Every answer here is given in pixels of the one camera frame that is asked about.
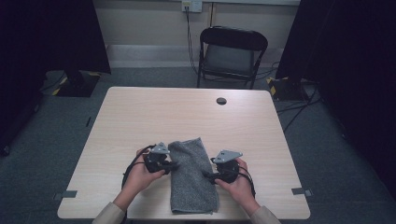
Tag black folding chair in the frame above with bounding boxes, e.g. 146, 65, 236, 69
196, 25, 269, 91

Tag thin dark wall cable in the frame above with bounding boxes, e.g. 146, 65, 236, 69
209, 2, 216, 28

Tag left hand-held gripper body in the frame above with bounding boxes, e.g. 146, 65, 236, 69
143, 142, 172, 175

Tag black curtain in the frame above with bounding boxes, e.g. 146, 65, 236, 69
0, 0, 112, 157
275, 0, 396, 200

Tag gray towel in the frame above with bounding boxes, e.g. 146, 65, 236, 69
167, 136, 220, 216

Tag right hand-held gripper black cable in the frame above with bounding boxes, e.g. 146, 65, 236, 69
237, 165, 257, 199

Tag person's left hand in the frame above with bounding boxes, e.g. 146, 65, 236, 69
112, 147, 166, 213

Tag white wall outlet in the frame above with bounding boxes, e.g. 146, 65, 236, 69
181, 0, 204, 14

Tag black floor cables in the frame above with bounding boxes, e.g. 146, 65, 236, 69
276, 87, 324, 133

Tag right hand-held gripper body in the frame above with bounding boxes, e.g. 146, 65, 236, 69
210, 149, 244, 185

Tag black cable from wall outlet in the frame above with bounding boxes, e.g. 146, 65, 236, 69
185, 7, 200, 76

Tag black stand base yellow tape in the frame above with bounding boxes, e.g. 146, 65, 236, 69
266, 76, 310, 102

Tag gray tape strip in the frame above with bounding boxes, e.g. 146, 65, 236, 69
291, 187, 314, 198
52, 189, 78, 202

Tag person's right hand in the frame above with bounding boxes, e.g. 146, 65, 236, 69
215, 157, 262, 217

